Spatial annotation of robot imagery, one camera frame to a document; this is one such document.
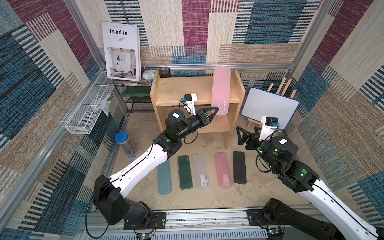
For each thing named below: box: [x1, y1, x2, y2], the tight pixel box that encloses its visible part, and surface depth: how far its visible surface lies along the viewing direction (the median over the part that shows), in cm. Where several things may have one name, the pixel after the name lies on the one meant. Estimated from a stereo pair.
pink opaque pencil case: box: [212, 66, 231, 116], surface depth 66 cm
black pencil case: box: [233, 151, 247, 185], surface depth 93 cm
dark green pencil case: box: [178, 155, 193, 190], surface depth 89 cm
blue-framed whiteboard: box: [241, 87, 301, 130], surface depth 95 cm
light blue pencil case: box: [157, 159, 172, 195], surface depth 88 cm
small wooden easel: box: [246, 77, 298, 133], surface depth 91 cm
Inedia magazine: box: [101, 21, 142, 82], surface depth 79 cm
